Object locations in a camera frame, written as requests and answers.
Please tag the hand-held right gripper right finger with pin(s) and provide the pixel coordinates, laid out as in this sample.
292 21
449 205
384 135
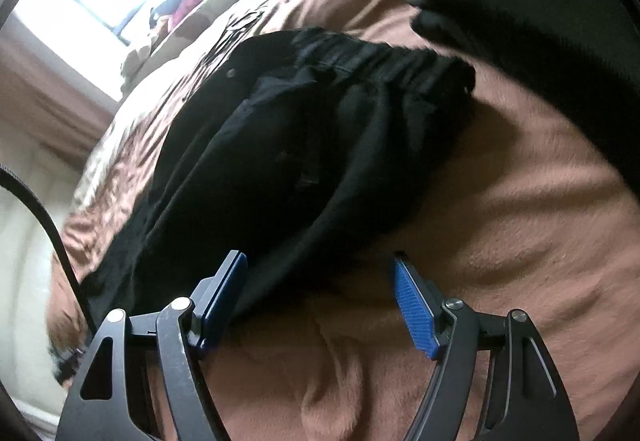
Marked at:
412 307

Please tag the pink curtain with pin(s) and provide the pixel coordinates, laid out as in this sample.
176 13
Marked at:
40 96

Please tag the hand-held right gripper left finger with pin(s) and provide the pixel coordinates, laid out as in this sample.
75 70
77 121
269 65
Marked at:
225 302

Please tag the black pants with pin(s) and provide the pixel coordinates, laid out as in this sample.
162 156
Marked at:
300 161

